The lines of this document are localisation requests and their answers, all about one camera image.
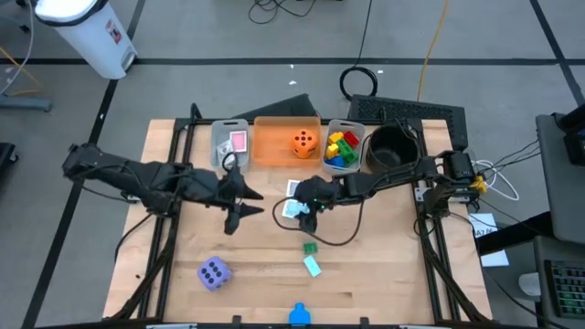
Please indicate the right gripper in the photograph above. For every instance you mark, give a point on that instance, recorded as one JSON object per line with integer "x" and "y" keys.
{"x": 320, "y": 192}

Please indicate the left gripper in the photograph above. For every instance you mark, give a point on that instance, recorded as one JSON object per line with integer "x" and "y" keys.
{"x": 221, "y": 192}

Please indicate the white playing card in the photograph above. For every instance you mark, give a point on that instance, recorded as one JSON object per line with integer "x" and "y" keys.
{"x": 291, "y": 187}

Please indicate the blue-backed playing card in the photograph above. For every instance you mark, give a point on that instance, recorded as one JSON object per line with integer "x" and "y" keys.
{"x": 289, "y": 210}

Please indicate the yellow toy block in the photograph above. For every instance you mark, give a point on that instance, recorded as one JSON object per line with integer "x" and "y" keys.
{"x": 332, "y": 151}
{"x": 336, "y": 137}

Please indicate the orange foam die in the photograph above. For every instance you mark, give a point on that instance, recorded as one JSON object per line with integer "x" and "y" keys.
{"x": 298, "y": 148}

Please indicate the small dark green brick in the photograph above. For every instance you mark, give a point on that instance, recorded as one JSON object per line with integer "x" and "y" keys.
{"x": 310, "y": 248}

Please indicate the face-up playing card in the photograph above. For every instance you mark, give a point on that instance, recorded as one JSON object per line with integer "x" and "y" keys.
{"x": 225, "y": 148}

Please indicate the pink-backed playing card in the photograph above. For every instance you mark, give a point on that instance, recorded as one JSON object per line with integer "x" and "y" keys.
{"x": 238, "y": 141}

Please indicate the red toy block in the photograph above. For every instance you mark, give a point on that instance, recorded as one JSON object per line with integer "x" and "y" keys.
{"x": 351, "y": 138}

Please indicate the light teal brick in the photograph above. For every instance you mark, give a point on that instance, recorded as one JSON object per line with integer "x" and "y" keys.
{"x": 312, "y": 266}

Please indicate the purple foam die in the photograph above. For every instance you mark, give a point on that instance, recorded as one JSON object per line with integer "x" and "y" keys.
{"x": 215, "y": 274}

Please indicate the blue bottle-shaped toy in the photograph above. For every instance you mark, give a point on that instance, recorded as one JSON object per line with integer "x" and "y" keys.
{"x": 299, "y": 316}

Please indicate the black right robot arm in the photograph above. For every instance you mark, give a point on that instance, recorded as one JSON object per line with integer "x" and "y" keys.
{"x": 393, "y": 176}

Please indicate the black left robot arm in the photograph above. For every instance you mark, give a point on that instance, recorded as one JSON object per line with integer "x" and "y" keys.
{"x": 137, "y": 178}

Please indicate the light grey plastic bin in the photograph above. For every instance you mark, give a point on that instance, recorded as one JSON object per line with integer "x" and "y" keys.
{"x": 343, "y": 171}
{"x": 217, "y": 166}

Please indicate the orange plastic bin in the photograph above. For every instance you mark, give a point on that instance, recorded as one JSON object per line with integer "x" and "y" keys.
{"x": 274, "y": 146}

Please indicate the black bucket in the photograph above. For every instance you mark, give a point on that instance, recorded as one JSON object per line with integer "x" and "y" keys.
{"x": 393, "y": 151}

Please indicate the black wedge-shaped panel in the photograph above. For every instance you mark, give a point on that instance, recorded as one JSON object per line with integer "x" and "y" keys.
{"x": 288, "y": 109}

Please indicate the black table edge clip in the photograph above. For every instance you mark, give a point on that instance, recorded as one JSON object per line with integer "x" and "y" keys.
{"x": 364, "y": 321}
{"x": 236, "y": 320}

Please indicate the black perforated floor mat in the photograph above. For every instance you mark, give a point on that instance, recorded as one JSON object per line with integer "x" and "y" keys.
{"x": 411, "y": 109}

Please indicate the yellow connector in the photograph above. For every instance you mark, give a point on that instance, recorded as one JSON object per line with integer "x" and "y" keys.
{"x": 479, "y": 185}

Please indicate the white printed paper sheet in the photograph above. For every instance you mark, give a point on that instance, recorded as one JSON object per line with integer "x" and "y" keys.
{"x": 482, "y": 221}

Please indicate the plain white paper sheet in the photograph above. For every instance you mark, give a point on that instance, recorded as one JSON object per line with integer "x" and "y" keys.
{"x": 496, "y": 259}

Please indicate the black desk bar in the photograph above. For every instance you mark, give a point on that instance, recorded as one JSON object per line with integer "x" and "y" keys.
{"x": 507, "y": 236}

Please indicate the white trash bin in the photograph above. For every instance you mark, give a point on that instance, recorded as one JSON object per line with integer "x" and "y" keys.
{"x": 91, "y": 41}

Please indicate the white computer mouse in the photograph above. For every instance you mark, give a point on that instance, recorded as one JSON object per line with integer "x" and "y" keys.
{"x": 530, "y": 284}

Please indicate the grey metal base bar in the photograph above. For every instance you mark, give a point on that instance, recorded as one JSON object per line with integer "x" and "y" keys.
{"x": 23, "y": 102}

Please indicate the black caster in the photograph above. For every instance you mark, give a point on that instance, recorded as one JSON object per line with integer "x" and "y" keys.
{"x": 5, "y": 157}

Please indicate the black desk device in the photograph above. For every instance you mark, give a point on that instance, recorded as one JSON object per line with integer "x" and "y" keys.
{"x": 577, "y": 148}

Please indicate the keyboard with coloured keys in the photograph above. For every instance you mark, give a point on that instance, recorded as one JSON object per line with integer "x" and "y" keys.
{"x": 569, "y": 288}

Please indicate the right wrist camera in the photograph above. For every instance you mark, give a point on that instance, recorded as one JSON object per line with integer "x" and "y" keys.
{"x": 308, "y": 223}

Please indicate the black aluminium table frame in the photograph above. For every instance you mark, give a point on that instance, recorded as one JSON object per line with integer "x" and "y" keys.
{"x": 168, "y": 274}

